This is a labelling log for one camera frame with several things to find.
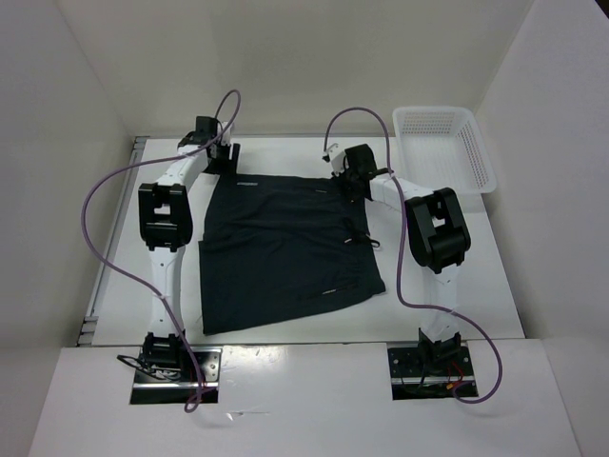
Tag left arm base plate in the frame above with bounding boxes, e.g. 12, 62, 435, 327
129, 348, 222, 406

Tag dark navy shorts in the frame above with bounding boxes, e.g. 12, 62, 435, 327
198, 174, 386, 335

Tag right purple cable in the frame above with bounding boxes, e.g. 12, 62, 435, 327
324, 108, 503, 404

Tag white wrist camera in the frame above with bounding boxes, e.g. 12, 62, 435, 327
323, 143, 349, 177
217, 121, 233, 146

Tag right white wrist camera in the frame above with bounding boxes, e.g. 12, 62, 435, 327
323, 143, 349, 177

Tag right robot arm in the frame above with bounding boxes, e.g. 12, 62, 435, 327
325, 144, 471, 375

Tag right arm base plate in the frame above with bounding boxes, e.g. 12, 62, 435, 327
387, 344, 479, 401

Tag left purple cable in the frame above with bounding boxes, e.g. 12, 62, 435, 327
81, 89, 242, 413

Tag white perforated plastic basket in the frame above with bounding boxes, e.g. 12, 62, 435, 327
392, 106, 497, 195

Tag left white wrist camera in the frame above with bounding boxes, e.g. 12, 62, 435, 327
217, 121, 233, 146

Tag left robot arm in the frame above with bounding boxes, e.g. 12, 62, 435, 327
138, 116, 240, 381

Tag purple cable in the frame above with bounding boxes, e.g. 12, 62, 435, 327
81, 89, 242, 413
324, 108, 503, 404

